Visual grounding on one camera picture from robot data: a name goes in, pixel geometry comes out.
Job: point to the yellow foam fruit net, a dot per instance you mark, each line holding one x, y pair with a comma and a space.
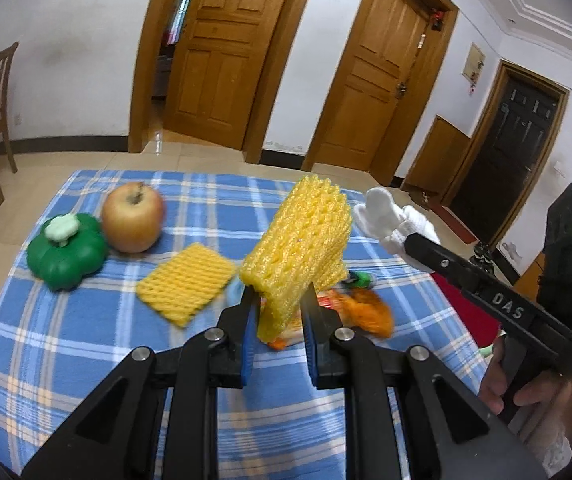
301, 240
186, 282

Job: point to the pair of dark sneakers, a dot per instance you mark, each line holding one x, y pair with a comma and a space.
484, 251

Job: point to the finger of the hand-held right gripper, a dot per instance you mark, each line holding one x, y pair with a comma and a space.
440, 260

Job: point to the blue plaid tablecloth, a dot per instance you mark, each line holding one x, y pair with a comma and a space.
91, 360

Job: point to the open wooden panel door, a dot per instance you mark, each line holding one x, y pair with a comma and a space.
226, 60

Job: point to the person's right hand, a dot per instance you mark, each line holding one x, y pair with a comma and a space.
540, 402

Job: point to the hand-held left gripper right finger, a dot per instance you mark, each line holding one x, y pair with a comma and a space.
311, 345

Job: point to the red yellow apple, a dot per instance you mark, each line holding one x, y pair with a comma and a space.
133, 215

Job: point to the wooden door frame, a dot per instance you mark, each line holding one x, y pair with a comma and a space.
141, 85
323, 110

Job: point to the red doormat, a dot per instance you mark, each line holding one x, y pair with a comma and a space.
455, 225

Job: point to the red door ornament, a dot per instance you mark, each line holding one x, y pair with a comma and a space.
435, 20

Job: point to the closed wooden panel door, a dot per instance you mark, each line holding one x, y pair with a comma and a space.
375, 85

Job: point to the beige wall electrical box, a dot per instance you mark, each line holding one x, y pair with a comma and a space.
473, 62

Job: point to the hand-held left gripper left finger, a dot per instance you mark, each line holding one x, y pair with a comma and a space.
250, 345

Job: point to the black entrance door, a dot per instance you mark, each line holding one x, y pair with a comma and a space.
505, 160

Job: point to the green pumpkin-shaped toy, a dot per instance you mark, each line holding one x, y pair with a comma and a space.
66, 260

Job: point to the small green toy figure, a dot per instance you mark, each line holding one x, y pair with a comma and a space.
360, 280

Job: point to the white sock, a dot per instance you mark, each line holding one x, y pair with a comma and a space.
385, 215

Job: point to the metal door lock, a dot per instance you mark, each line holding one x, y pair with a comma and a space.
400, 91

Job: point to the red stool with green rim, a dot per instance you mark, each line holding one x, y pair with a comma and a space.
465, 310

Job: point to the leaning wooden panel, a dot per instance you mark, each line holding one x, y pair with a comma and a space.
438, 157

